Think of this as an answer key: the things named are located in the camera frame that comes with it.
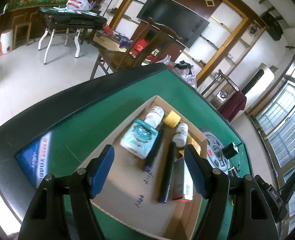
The white tower air conditioner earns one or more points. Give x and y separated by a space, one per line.
262 80

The small wooden stool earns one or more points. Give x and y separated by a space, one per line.
22 26

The maroon cloth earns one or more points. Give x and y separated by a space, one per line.
233 105

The red gift bag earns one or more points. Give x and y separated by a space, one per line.
140 45

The black folding table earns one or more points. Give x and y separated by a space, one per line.
72 21

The blue printed packet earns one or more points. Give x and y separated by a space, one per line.
32 160

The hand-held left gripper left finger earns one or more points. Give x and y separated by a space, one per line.
101 172

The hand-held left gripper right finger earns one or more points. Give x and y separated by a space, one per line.
196 172

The translucent plastic bag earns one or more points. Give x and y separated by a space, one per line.
165 59

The white pill bottle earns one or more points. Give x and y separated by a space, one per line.
153 116
180 135

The white cylindrical bin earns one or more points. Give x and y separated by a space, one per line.
6 41

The black marker purple end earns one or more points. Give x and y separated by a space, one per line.
155 150

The wooden wall shelf unit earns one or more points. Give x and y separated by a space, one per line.
225 46

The black motor cylinder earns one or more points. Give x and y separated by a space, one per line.
229 152

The cartoon print tissue pack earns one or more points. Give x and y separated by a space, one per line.
137 137

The yellow snack packet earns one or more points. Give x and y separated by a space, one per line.
193 145

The yellow tape roll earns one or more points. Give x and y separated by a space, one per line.
172 120

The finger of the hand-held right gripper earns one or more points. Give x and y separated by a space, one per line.
273 195

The barred window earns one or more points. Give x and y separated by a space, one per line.
282 120

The wooden chair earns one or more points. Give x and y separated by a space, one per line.
112 57
222 93

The white plastic bag red print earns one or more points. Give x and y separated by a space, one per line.
77 3

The black television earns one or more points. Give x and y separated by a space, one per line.
172 20

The black pen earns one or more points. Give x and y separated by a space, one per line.
167 175

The cardboard box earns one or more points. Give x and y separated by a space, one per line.
127 180

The carton with red end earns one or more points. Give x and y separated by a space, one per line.
181 177

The pile of floral clothes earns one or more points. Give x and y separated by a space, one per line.
187 73

